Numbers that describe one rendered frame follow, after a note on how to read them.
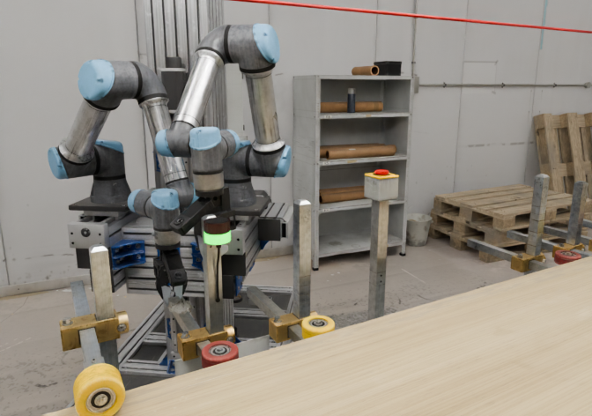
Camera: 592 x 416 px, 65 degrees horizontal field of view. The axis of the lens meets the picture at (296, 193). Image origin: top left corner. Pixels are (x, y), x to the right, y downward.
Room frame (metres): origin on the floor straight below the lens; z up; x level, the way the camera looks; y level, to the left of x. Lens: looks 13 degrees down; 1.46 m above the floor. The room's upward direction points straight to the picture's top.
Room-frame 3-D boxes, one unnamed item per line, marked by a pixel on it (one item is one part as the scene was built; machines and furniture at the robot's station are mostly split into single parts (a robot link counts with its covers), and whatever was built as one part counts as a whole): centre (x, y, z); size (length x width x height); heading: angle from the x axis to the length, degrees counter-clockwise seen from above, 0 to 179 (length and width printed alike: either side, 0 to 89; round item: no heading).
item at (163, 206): (1.29, 0.38, 1.12); 0.09 x 0.08 x 0.11; 49
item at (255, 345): (1.10, 0.19, 0.75); 0.26 x 0.01 x 0.10; 119
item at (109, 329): (0.94, 0.44, 0.95); 0.13 x 0.06 x 0.05; 119
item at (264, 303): (1.21, 0.04, 0.82); 0.43 x 0.03 x 0.04; 29
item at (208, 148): (1.16, 0.22, 1.31); 0.09 x 0.08 x 0.11; 166
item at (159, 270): (1.30, 0.38, 0.96); 0.09 x 0.08 x 0.12; 29
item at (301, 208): (1.19, -0.02, 0.94); 0.03 x 0.03 x 0.48; 29
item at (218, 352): (0.91, 0.17, 0.85); 0.08 x 0.08 x 0.11
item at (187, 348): (1.05, 0.22, 0.85); 0.13 x 0.06 x 0.05; 119
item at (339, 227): (3.95, -0.47, 0.78); 0.90 x 0.45 x 1.55; 113
